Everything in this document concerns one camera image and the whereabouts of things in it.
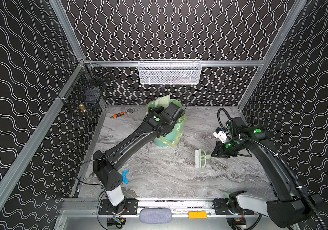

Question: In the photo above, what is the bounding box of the brass object in basket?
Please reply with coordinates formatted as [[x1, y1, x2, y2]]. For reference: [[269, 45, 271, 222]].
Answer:
[[78, 104, 87, 113]]

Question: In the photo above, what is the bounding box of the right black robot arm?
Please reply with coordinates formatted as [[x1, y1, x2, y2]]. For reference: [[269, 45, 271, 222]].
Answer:
[[211, 108, 327, 230]]

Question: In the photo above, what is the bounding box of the pale green brush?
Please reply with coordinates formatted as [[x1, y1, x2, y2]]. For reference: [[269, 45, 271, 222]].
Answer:
[[195, 149, 212, 169]]

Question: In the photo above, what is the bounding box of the black wire basket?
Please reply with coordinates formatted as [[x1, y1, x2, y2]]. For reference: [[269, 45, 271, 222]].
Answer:
[[58, 60, 111, 117]]

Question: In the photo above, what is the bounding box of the orange utility knife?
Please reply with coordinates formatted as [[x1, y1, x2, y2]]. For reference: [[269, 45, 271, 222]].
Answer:
[[110, 111, 129, 119]]

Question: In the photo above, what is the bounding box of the white wire basket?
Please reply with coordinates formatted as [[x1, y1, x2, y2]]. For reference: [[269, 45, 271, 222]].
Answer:
[[138, 59, 202, 85]]

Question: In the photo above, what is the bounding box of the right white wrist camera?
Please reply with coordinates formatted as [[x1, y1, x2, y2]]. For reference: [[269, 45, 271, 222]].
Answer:
[[213, 127, 229, 143]]

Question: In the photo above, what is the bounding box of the green bin with bag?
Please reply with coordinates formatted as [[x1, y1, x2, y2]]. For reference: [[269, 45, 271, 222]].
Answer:
[[146, 99, 187, 147]]

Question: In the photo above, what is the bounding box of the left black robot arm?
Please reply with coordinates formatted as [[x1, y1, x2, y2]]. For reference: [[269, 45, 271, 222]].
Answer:
[[93, 102, 185, 209]]

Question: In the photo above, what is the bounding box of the pale green dustpan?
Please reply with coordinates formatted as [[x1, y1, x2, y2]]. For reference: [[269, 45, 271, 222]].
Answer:
[[155, 94, 171, 108]]

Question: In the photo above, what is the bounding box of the yellow block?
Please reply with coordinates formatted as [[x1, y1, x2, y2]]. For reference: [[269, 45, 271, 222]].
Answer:
[[188, 211, 208, 219]]

